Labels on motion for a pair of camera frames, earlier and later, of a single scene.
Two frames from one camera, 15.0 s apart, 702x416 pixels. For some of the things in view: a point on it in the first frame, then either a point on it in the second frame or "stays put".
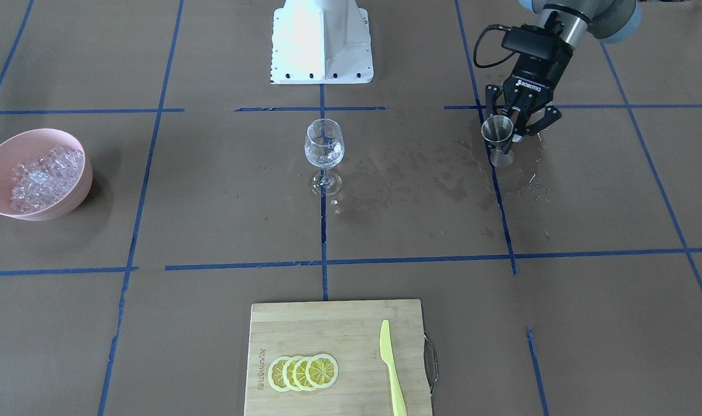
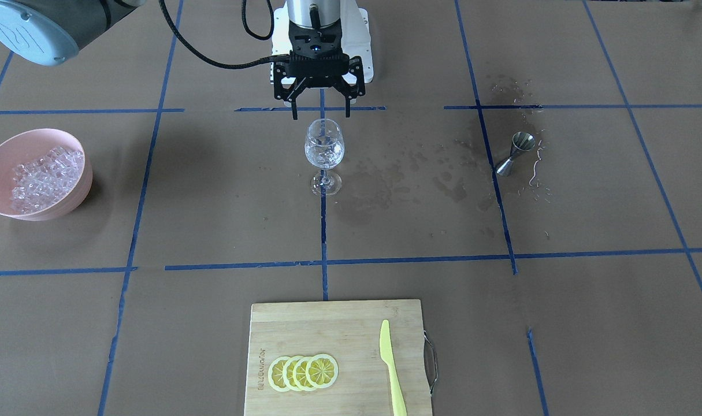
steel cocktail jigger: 496,130 → 521,141
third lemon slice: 299,373 stays put
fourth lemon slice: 322,370 stays put
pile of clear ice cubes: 44,181 stays put
